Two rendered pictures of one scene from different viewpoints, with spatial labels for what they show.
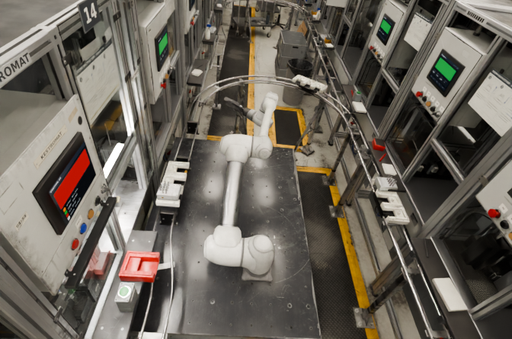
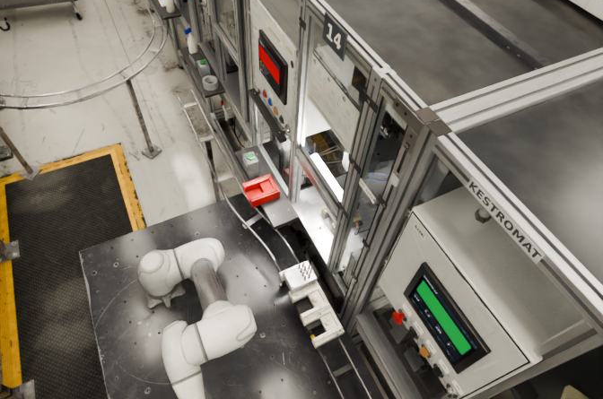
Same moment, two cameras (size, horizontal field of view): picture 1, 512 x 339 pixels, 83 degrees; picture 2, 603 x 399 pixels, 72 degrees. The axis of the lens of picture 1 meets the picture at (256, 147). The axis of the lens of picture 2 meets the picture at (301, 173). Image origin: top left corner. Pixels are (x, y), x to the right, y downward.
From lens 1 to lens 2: 187 cm
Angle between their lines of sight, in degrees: 85
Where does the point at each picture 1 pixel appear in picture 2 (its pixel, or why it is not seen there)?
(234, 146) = (223, 307)
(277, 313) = (127, 252)
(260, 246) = (152, 255)
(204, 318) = (197, 220)
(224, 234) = (199, 250)
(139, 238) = (284, 213)
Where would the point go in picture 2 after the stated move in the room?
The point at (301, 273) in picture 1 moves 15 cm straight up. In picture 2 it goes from (104, 303) to (94, 290)
